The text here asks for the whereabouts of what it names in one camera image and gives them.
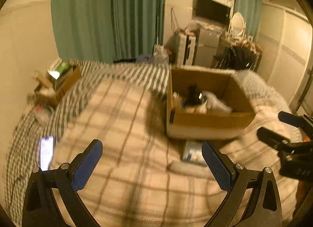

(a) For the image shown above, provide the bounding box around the green white carton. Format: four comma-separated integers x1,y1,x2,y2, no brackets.
47,59,70,80

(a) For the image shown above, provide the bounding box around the small plastic packet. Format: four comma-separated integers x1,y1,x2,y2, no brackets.
181,140,207,166

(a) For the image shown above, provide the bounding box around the white suitcase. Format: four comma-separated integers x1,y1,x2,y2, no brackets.
174,32,196,66

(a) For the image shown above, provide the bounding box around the smartphone with lit screen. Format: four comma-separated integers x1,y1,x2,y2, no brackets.
39,136,55,171

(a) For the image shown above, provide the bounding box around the large open cardboard box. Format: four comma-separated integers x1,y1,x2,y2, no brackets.
166,66,256,140

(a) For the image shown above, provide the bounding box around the white slatted wardrobe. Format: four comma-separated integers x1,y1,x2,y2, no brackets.
257,4,312,104

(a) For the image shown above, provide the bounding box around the cream plaid blanket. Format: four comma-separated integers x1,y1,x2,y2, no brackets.
50,73,302,226

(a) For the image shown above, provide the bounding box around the black wall television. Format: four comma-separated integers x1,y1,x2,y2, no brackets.
195,0,231,25

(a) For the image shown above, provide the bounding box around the clear water jug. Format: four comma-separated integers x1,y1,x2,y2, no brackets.
152,44,169,64

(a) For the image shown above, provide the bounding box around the small cardboard box of items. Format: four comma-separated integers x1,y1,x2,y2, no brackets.
34,62,82,108

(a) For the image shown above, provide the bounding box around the grey mini fridge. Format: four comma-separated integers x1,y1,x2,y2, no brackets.
194,29,220,68

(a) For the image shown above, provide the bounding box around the black jacket on chair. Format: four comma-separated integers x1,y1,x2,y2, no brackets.
213,46,257,71

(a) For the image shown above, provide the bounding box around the teal curtain by wardrobe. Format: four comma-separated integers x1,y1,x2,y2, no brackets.
234,0,263,40

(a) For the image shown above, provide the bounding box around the white oval vanity mirror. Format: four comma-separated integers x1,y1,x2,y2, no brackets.
229,12,246,39

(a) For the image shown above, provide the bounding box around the grey gingham bed sheet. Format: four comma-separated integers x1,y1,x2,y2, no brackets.
2,59,292,226

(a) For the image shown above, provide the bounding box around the large teal curtain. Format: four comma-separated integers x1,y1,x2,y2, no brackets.
50,0,165,64

